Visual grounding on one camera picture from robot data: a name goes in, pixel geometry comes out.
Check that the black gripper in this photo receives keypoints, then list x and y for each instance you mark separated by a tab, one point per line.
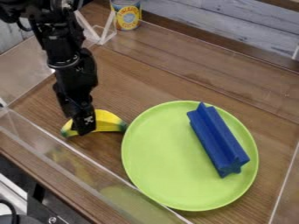
74	82

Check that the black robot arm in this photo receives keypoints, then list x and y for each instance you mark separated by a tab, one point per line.
60	36

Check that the clear acrylic corner bracket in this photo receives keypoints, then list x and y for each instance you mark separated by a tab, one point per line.
97	33

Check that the green round plate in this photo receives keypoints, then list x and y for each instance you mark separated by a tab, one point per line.
168	166

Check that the yellow labelled tin can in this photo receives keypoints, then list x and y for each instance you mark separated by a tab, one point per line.
128	13

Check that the blue star-shaped block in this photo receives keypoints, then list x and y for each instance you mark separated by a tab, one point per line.
220	145

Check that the yellow toy banana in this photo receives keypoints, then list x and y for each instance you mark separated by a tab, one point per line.
106	123

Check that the clear acrylic front wall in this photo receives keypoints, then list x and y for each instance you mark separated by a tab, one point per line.
93	190

